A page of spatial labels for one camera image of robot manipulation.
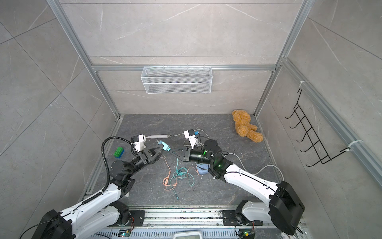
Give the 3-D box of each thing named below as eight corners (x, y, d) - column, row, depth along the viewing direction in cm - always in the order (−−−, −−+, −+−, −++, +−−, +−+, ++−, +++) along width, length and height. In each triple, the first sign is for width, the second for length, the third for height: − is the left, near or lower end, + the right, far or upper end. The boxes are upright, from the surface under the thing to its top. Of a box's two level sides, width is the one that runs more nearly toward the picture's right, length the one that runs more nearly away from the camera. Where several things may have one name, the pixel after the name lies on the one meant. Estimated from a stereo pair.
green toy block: (115, 157, 98) (112, 154, 95) (120, 149, 102) (118, 146, 99) (119, 158, 97) (117, 156, 95) (125, 150, 101) (123, 147, 99)
